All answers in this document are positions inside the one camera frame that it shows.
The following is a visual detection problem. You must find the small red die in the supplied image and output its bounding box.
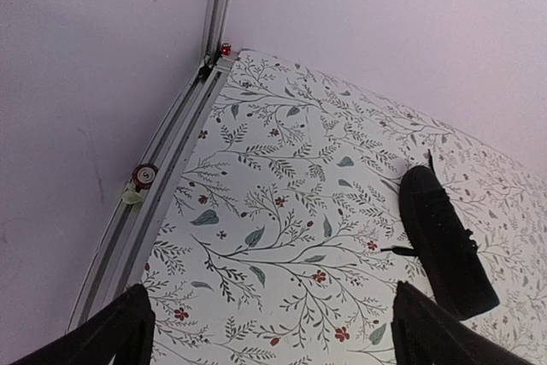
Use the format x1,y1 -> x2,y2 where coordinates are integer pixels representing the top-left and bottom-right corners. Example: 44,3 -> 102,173
220,43 -> 232,56

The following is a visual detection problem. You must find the black shoelace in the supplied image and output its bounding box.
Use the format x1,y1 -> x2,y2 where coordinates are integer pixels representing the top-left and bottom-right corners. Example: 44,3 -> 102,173
382,158 -> 479,259

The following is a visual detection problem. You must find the aluminium side rail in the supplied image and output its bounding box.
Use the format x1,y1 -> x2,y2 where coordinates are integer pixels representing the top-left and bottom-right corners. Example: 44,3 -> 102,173
67,56 -> 236,332

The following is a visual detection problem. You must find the left aluminium frame post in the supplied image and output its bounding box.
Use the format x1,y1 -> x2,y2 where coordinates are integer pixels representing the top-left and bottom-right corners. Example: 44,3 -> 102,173
202,0 -> 230,66

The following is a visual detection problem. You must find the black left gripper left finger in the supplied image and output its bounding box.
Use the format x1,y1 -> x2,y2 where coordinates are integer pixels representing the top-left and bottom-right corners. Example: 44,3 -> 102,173
16,284 -> 156,364

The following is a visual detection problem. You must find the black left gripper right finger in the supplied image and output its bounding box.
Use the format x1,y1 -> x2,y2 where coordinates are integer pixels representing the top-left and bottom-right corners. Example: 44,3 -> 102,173
391,281 -> 529,365

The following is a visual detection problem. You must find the black canvas sneaker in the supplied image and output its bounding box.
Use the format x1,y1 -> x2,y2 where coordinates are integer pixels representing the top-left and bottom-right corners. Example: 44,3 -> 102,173
398,166 -> 500,321

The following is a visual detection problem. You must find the floral patterned table mat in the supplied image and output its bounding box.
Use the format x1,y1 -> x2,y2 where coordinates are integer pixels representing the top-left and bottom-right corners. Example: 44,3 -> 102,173
141,50 -> 546,364

